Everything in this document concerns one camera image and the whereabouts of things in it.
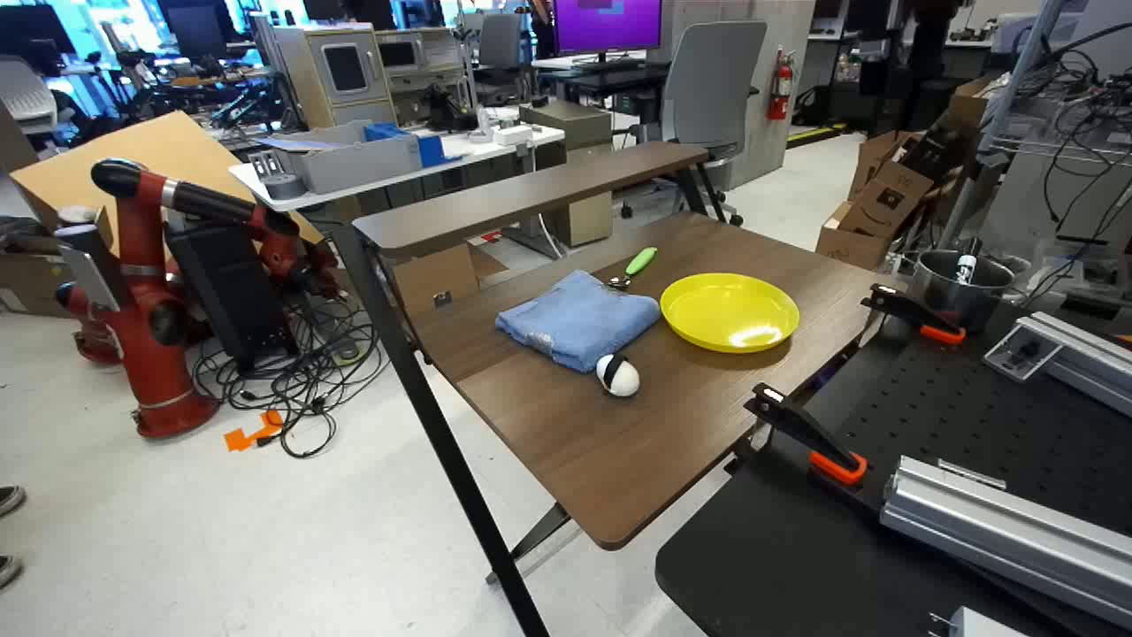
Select yellow plastic plate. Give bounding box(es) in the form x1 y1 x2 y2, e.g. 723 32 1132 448
658 271 804 358

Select green marker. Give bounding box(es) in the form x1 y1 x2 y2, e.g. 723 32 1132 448
609 243 662 293

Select small cardboard box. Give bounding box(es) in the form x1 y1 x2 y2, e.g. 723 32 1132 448
391 242 480 315

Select black computer tower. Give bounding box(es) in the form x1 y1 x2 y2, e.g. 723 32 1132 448
164 216 293 367

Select stacked cardboard boxes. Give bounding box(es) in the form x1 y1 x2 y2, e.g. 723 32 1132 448
815 127 948 272

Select metal pot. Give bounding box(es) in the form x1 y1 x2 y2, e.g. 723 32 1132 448
904 243 1032 332

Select grey plastic tray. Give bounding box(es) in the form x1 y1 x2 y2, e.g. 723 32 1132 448
300 127 424 200

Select white round object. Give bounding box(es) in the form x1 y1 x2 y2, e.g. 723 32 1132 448
589 351 648 404

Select red fire extinguisher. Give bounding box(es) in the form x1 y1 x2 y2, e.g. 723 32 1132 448
764 45 795 127

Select orange floor piece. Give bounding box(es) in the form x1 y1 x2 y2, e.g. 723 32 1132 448
224 409 289 457

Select aluminium extrusion bar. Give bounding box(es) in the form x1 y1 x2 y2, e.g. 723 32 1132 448
876 455 1132 632
984 308 1132 418

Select black floor cables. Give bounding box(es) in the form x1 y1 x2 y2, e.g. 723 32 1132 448
192 293 391 465

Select wooden raised shelf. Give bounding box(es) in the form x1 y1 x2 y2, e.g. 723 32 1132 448
349 143 711 254

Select blue folded towel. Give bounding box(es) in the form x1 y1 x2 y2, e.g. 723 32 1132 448
490 271 662 380

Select black table leg frame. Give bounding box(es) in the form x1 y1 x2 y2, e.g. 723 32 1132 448
332 223 574 637

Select monitor with purple screen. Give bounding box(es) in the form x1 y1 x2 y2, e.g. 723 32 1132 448
549 0 668 62

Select black clamp orange handle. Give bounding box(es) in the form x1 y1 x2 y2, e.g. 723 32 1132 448
859 281 970 351
744 381 875 494

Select beige equipment cabinet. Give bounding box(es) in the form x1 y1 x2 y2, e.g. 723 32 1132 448
253 19 402 131

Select large cardboard box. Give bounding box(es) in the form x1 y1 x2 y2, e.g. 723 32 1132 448
7 110 325 251

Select tan box under shelf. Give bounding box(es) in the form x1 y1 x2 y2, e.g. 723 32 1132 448
541 102 648 247

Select grey office chair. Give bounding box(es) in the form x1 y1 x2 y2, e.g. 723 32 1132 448
658 19 772 228

